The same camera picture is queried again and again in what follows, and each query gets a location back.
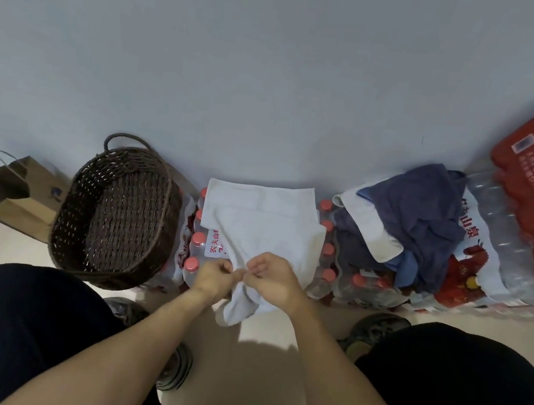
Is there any person's left hand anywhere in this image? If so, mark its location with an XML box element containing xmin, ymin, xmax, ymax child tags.
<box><xmin>187</xmin><ymin>254</ymin><xmax>239</xmax><ymax>305</ymax></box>

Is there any person's right hand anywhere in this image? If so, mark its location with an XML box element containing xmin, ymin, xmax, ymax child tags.
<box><xmin>236</xmin><ymin>249</ymin><xmax>312</xmax><ymax>319</ymax></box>

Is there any white towel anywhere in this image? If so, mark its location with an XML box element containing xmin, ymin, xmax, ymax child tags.
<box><xmin>185</xmin><ymin>173</ymin><xmax>333</xmax><ymax>340</ymax></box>

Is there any cream towel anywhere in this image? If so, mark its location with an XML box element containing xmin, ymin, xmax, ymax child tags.
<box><xmin>324</xmin><ymin>182</ymin><xmax>414</xmax><ymax>267</ymax></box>

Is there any dark brown wicker basket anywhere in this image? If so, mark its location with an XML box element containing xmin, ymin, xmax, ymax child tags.
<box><xmin>43</xmin><ymin>124</ymin><xmax>192</xmax><ymax>300</ymax></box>

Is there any dark blue towel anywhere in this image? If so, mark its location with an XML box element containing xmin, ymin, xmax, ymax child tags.
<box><xmin>343</xmin><ymin>152</ymin><xmax>476</xmax><ymax>297</ymax></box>

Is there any person's right forearm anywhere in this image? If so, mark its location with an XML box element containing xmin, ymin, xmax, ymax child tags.
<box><xmin>266</xmin><ymin>296</ymin><xmax>456</xmax><ymax>405</ymax></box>

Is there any person's left forearm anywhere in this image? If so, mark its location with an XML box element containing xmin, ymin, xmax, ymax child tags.
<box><xmin>0</xmin><ymin>262</ymin><xmax>220</xmax><ymax>405</ymax></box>

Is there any person's left grey shoe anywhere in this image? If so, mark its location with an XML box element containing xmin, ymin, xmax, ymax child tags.
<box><xmin>90</xmin><ymin>294</ymin><xmax>202</xmax><ymax>396</ymax></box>

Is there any person's grey shoe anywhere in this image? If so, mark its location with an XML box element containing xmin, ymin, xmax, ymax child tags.
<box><xmin>333</xmin><ymin>306</ymin><xmax>414</xmax><ymax>373</ymax></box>
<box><xmin>90</xmin><ymin>294</ymin><xmax>202</xmax><ymax>396</ymax></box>

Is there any person's right grey shoe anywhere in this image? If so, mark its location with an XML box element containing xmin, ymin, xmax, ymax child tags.
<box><xmin>333</xmin><ymin>306</ymin><xmax>414</xmax><ymax>373</ymax></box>

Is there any brown paper bag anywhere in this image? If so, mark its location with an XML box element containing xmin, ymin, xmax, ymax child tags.
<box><xmin>0</xmin><ymin>149</ymin><xmax>77</xmax><ymax>247</ymax></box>

